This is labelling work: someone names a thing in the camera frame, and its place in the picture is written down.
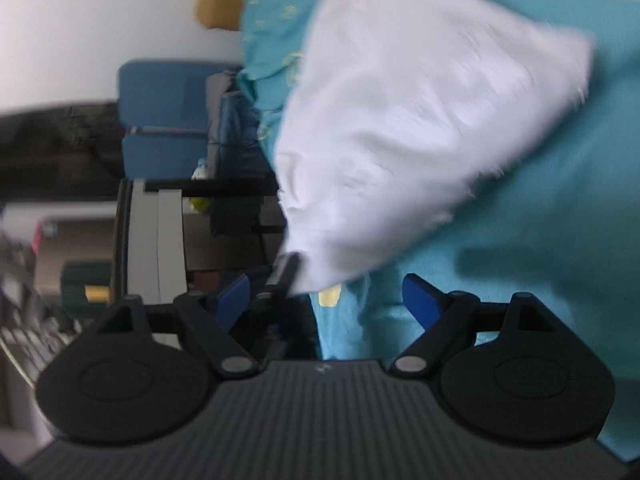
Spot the white t-shirt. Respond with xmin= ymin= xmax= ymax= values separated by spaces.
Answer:
xmin=274 ymin=0 xmax=596 ymax=294

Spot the white desk with dark top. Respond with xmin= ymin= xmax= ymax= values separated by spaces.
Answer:
xmin=111 ymin=174 xmax=285 ymax=304

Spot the yellow-green ball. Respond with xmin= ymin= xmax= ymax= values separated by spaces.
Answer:
xmin=189 ymin=197 xmax=210 ymax=214

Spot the dark green bag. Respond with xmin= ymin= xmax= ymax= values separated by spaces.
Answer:
xmin=61 ymin=260 xmax=112 ymax=307

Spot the small white plush toy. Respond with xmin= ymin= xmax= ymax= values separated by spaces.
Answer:
xmin=191 ymin=158 xmax=209 ymax=180

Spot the teal smiley bed sheet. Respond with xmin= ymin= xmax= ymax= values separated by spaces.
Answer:
xmin=235 ymin=0 xmax=640 ymax=463

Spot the blue quilted chair far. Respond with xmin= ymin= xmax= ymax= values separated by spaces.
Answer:
xmin=122 ymin=131 xmax=208 ymax=181

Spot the blue quilted chair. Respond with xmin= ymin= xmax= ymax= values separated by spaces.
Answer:
xmin=117 ymin=61 xmax=238 ymax=132
xmin=122 ymin=131 xmax=208 ymax=181

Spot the dark barred window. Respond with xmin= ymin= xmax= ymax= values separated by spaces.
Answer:
xmin=1 ymin=101 xmax=126 ymax=204

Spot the grey folded cloth on chair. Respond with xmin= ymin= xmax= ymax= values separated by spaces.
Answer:
xmin=205 ymin=70 xmax=236 ymax=153

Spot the blue quilted chair near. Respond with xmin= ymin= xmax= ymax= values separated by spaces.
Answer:
xmin=117 ymin=61 xmax=238 ymax=132

